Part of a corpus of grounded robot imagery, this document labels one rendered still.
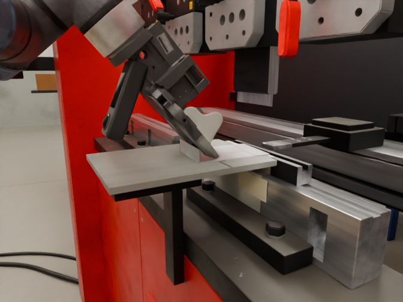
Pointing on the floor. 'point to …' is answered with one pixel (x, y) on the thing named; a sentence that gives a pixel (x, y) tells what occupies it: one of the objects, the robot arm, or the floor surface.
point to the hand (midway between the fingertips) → (201, 151)
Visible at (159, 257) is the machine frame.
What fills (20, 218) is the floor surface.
